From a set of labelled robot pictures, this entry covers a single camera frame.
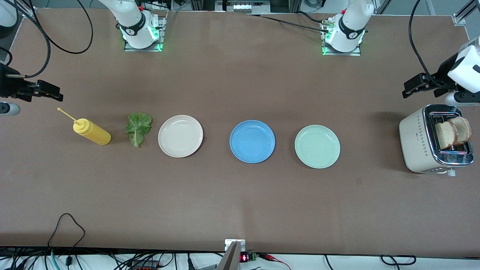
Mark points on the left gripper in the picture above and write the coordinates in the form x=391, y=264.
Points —
x=444, y=70

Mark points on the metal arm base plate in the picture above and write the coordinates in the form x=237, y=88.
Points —
x=337, y=53
x=162, y=33

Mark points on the toast bread slice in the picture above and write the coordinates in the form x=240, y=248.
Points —
x=444, y=135
x=463, y=129

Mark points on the grey metal camera bracket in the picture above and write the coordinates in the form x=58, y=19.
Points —
x=230, y=258

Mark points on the beige chrome toaster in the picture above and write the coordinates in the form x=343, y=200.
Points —
x=412, y=142

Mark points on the grey electronics unit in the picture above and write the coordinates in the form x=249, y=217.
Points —
x=243, y=6

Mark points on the blue plate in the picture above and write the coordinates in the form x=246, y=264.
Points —
x=252, y=141

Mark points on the green lettuce leaf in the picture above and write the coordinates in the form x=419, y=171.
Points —
x=138, y=127

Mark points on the yellow mustard squeeze bottle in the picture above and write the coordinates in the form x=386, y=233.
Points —
x=93, y=133

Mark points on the beige plate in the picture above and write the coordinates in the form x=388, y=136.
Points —
x=180, y=136

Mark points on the small red display module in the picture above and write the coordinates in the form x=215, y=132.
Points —
x=243, y=257

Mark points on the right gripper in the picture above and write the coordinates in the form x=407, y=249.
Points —
x=8, y=85

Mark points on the light green plate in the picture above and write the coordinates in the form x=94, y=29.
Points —
x=317, y=146

